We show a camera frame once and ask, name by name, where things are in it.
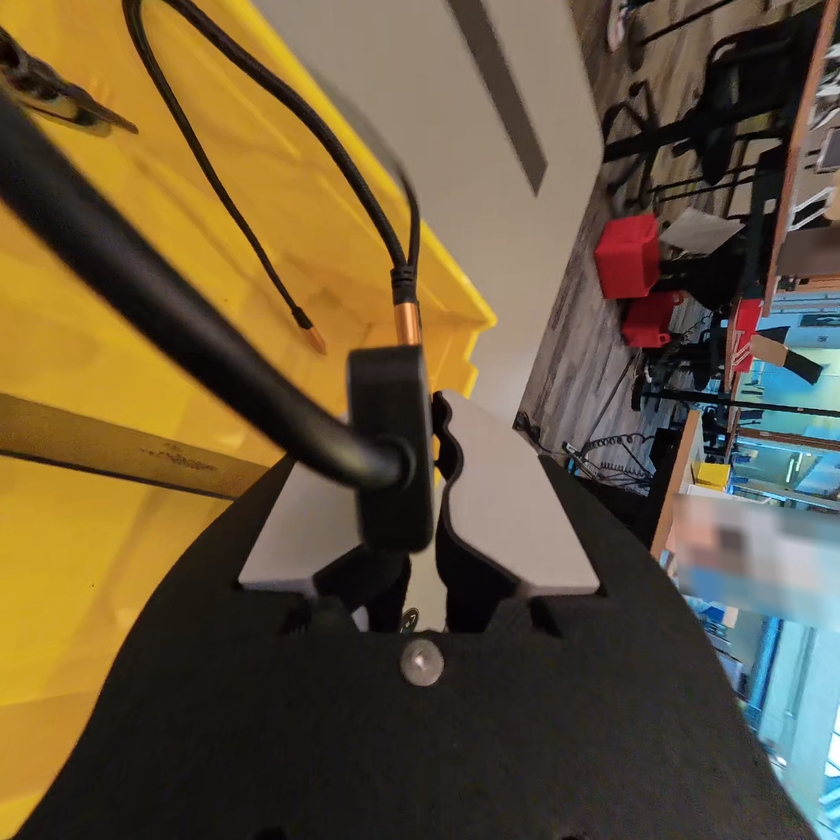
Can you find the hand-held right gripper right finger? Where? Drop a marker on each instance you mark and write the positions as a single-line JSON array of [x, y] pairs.
[[518, 518]]

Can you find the red plastic box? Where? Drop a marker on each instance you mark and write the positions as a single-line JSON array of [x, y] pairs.
[[649, 321], [627, 256]]

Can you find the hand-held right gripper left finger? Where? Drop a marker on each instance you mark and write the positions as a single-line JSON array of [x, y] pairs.
[[302, 525]]

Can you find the black chair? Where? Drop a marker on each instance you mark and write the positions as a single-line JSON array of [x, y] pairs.
[[741, 85]]

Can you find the yellow plastic bin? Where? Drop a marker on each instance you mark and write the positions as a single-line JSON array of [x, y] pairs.
[[98, 590]]

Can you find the white paper sheet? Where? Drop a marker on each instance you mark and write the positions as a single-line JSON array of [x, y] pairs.
[[699, 231]]

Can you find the small yellow box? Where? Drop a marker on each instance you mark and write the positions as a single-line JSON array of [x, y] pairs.
[[712, 474]]

